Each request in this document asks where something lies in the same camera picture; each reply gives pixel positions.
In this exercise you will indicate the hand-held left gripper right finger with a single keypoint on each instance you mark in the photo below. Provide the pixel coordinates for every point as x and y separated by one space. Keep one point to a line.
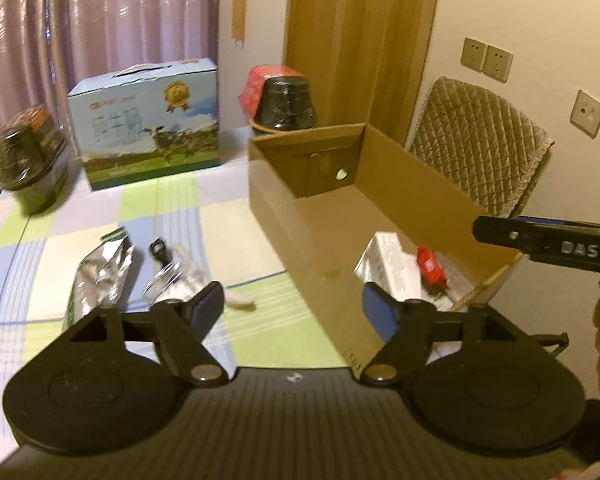
377 310

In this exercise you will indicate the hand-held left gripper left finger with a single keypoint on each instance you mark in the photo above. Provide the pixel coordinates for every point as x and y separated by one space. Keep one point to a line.
206 307

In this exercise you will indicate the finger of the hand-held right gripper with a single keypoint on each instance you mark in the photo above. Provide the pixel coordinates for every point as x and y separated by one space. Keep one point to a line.
545 220
500 232

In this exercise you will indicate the cream plastic spoon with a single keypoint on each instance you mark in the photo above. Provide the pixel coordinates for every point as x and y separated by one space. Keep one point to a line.
237 300

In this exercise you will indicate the clear plastic bag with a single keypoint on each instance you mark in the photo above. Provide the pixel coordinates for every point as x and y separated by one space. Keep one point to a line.
172 280

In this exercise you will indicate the white green medicine box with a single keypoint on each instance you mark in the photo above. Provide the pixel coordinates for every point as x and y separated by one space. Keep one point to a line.
387 260

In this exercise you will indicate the red packet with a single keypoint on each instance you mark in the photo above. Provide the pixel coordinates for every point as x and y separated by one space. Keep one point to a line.
430 267

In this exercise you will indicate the brown cardboard box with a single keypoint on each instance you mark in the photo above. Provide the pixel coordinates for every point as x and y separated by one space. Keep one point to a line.
305 240

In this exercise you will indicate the silver foil bag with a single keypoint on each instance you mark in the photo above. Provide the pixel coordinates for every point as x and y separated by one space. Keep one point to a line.
102 270

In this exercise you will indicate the checkered cloth desktop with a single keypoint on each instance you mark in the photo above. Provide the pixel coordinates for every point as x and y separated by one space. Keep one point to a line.
260 330

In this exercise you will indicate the quilted beige chair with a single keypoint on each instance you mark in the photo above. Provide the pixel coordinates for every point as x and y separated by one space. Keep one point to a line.
480 140

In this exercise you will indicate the blue milk carton box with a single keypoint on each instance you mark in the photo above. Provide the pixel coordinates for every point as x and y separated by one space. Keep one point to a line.
140 125

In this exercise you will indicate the dark pot with red lid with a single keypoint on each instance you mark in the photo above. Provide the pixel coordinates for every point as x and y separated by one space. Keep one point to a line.
285 100

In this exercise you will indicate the dark wrapped pot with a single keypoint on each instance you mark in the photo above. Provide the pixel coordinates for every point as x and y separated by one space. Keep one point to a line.
30 160

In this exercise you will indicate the wooden door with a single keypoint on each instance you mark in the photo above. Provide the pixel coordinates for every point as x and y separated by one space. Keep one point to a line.
360 35

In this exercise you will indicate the mauve curtain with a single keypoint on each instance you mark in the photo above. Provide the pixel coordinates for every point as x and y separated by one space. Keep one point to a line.
105 25

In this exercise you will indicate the beige wall socket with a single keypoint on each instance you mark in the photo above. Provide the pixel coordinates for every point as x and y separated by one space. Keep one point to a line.
497 63
472 53

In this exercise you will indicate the wooden wall hanger strip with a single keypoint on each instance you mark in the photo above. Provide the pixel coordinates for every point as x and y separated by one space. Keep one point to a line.
239 12

